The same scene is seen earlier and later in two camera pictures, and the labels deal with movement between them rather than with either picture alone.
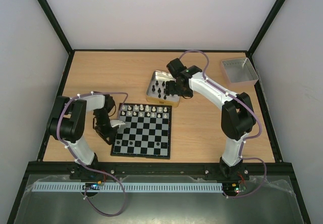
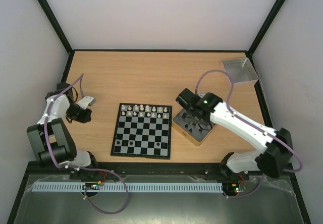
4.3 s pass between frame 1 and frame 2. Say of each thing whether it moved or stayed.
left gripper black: moved
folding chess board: stayed
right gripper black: moved
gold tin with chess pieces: moved
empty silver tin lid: stayed
